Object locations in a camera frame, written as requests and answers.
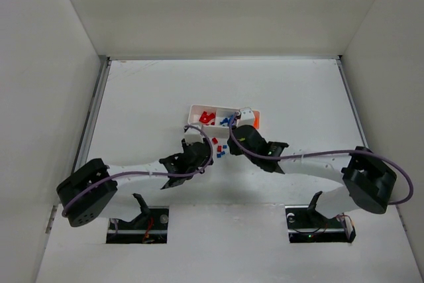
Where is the large orange round lego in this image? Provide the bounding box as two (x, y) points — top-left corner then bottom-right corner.
(254, 111), (260, 129)

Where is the large blue round lego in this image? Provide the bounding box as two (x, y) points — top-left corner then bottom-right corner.
(219, 115), (233, 127)

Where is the white three-compartment tray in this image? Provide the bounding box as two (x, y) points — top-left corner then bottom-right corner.
(187, 105), (239, 138)

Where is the large red round lego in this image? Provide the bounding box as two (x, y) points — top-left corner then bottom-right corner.
(199, 111), (215, 125)

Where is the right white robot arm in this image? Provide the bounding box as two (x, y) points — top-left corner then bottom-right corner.
(228, 125), (397, 219)

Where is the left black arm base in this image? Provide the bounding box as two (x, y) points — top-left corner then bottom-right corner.
(106, 194), (170, 245)

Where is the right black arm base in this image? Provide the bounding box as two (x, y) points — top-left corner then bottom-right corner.
(285, 192), (356, 244)

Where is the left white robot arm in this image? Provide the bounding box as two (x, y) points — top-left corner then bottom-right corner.
(56, 138), (213, 227)

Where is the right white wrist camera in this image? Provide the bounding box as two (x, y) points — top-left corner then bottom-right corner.
(237, 107), (259, 127)

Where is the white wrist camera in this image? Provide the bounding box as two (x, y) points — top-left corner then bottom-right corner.
(184, 125), (203, 145)
(237, 107), (259, 127)

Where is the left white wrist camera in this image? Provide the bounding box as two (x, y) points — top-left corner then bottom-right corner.
(184, 125), (203, 145)

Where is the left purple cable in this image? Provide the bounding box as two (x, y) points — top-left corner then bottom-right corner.
(61, 125), (215, 218)

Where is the purple cable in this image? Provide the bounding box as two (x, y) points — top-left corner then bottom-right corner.
(229, 110), (414, 205)
(61, 125), (215, 218)

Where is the right metal rail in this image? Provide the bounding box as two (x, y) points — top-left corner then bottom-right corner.
(336, 55), (369, 148)

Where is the metal rail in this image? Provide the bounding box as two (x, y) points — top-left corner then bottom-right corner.
(68, 55), (111, 177)
(336, 55), (369, 148)

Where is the left metal rail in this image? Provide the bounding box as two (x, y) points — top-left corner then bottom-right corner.
(68, 55), (111, 177)

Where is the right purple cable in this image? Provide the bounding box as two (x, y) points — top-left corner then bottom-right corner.
(229, 110), (414, 205)

